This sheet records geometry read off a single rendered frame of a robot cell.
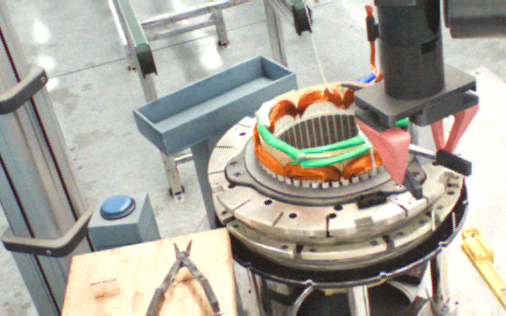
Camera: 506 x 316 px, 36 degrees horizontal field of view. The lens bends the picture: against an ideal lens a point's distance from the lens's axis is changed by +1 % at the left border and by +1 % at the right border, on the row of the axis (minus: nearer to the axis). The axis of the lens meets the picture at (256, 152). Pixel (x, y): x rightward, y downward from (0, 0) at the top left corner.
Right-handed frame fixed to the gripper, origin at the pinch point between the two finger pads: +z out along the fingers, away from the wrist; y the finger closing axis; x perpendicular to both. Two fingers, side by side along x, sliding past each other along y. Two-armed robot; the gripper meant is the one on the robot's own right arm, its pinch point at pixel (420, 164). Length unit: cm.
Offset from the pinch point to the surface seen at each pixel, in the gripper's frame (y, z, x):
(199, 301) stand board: -24.6, 10.2, 7.1
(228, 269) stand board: -19.9, 10.2, 9.8
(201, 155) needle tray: -8, 19, 50
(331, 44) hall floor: 129, 112, 251
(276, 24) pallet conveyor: 66, 57, 173
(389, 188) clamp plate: 0.1, 6.6, 6.5
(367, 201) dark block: -3.3, 6.4, 5.8
